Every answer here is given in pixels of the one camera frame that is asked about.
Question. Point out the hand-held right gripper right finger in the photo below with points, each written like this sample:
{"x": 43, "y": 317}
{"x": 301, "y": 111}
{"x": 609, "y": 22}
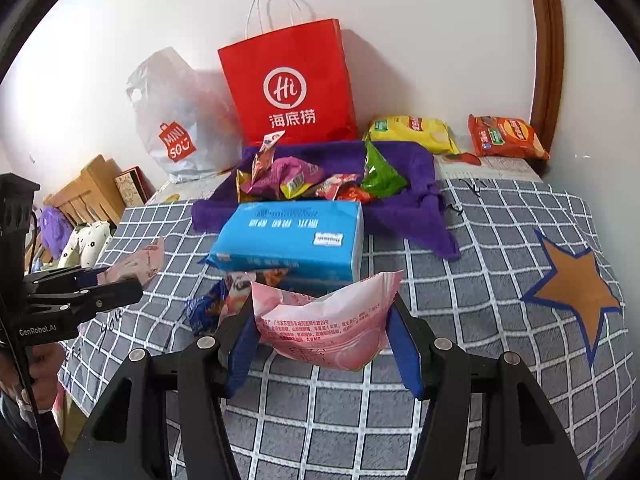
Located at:
{"x": 405, "y": 355}

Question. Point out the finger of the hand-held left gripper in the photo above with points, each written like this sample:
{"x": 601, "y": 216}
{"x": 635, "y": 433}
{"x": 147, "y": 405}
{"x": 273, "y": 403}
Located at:
{"x": 90, "y": 276}
{"x": 110, "y": 294}

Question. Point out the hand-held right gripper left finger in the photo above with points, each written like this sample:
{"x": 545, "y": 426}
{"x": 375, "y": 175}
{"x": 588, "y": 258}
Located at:
{"x": 242, "y": 355}

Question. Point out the pale pink snack packet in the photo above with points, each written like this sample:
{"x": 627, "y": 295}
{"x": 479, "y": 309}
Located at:
{"x": 140, "y": 262}

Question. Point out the pink peach snack packet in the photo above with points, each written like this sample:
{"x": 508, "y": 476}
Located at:
{"x": 325, "y": 325}

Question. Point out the white red fruit snack packet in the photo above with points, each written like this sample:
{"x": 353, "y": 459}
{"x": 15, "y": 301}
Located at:
{"x": 335, "y": 186}

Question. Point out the person's left hand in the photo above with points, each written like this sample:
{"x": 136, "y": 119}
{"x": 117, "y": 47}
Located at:
{"x": 45, "y": 377}

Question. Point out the white floral cloth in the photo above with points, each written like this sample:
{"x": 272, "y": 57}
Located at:
{"x": 85, "y": 245}

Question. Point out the purple bag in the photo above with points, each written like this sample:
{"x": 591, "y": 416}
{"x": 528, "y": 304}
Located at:
{"x": 55, "y": 230}

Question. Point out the blue snack packet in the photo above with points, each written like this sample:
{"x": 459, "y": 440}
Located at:
{"x": 205, "y": 305}

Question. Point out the panda print snack packet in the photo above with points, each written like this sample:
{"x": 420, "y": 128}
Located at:
{"x": 260, "y": 282}

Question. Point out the patterned cardboard box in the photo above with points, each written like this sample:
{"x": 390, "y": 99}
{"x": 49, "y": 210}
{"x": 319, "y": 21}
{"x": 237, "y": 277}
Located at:
{"x": 134, "y": 187}

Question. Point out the blue tissue pack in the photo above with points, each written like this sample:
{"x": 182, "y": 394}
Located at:
{"x": 295, "y": 240}

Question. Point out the grey checked bed sheet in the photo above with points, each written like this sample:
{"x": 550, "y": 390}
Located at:
{"x": 500, "y": 270}

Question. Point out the purple cloth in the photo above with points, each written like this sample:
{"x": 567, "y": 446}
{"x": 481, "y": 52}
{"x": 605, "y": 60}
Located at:
{"x": 410, "y": 210}

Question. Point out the green snack packet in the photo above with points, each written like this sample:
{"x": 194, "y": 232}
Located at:
{"x": 380, "y": 175}

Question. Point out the white plastic bag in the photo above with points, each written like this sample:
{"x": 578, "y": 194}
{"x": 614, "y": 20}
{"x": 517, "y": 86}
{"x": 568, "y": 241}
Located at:
{"x": 170, "y": 110}

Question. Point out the purple snack packet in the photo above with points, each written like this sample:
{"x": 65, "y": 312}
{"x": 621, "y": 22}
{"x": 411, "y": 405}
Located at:
{"x": 290, "y": 170}

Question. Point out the yellow chip bag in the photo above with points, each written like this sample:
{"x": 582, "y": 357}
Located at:
{"x": 410, "y": 132}

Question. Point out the orange chip bag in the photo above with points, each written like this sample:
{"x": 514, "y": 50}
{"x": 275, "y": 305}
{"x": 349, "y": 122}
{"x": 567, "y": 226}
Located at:
{"x": 505, "y": 137}

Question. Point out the red paper bag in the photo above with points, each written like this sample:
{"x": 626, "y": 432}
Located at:
{"x": 290, "y": 85}

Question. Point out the brown wooden door frame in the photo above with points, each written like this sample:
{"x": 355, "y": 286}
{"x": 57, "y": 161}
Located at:
{"x": 547, "y": 50}

